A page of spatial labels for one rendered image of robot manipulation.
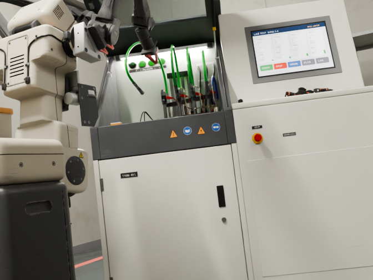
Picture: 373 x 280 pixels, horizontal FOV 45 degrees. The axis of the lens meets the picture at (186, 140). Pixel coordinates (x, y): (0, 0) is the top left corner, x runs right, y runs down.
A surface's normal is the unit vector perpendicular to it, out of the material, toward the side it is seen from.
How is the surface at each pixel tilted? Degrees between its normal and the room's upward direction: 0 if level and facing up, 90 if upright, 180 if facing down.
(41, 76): 90
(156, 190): 90
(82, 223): 90
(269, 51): 76
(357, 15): 90
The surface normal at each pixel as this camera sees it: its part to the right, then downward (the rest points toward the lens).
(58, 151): 0.88, -0.15
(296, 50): -0.11, -0.31
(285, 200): -0.08, -0.07
